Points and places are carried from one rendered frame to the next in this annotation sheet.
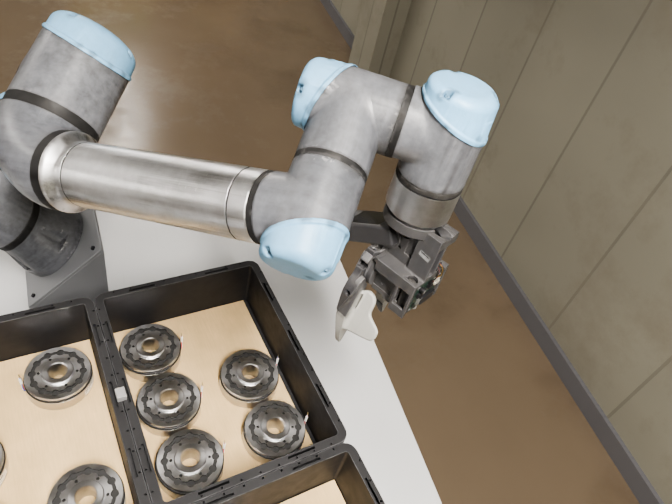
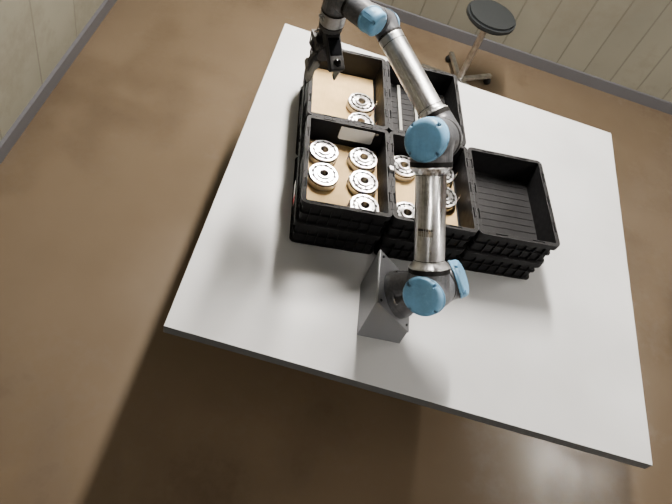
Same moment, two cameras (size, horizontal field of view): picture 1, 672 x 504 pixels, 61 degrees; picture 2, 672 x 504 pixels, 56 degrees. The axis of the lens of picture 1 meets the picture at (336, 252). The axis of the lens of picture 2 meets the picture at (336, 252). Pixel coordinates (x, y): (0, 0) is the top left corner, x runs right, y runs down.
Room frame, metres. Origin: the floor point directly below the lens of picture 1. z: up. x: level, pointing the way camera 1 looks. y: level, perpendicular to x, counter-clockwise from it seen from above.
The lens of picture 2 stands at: (1.92, 0.75, 2.45)
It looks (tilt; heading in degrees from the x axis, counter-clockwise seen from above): 52 degrees down; 200
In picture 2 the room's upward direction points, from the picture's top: 24 degrees clockwise
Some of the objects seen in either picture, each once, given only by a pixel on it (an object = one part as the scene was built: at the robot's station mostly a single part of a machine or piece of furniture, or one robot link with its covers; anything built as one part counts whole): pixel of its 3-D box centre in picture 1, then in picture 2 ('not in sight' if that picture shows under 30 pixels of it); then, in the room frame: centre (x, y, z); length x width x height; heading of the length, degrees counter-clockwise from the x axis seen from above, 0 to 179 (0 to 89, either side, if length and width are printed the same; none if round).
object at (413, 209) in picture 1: (423, 195); (331, 17); (0.52, -0.08, 1.37); 0.08 x 0.08 x 0.05
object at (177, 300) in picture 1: (213, 383); (343, 175); (0.51, 0.14, 0.87); 0.40 x 0.30 x 0.11; 39
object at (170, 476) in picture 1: (190, 459); (363, 158); (0.38, 0.13, 0.86); 0.10 x 0.10 x 0.01
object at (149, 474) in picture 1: (215, 367); (347, 166); (0.51, 0.14, 0.92); 0.40 x 0.30 x 0.02; 39
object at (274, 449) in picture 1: (274, 427); (324, 150); (0.47, 0.02, 0.86); 0.10 x 0.10 x 0.01
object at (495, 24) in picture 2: not in sight; (469, 51); (-1.43, -0.23, 0.27); 0.52 x 0.49 x 0.55; 27
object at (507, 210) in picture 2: not in sight; (504, 205); (0.14, 0.61, 0.87); 0.40 x 0.30 x 0.11; 39
